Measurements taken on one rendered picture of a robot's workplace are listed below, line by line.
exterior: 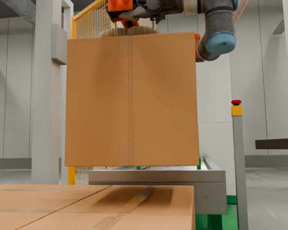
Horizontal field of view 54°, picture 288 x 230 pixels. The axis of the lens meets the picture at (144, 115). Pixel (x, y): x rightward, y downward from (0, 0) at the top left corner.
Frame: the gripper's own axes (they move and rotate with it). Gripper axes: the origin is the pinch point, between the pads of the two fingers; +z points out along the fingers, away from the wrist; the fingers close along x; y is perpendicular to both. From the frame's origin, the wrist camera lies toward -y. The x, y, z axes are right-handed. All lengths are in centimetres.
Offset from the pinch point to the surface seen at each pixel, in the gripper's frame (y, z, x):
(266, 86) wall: 956, -267, 157
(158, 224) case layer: -17, -13, -65
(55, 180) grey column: 135, 94, -73
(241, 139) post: 114, -52, -43
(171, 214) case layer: -7, -15, -66
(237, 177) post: 114, -49, -68
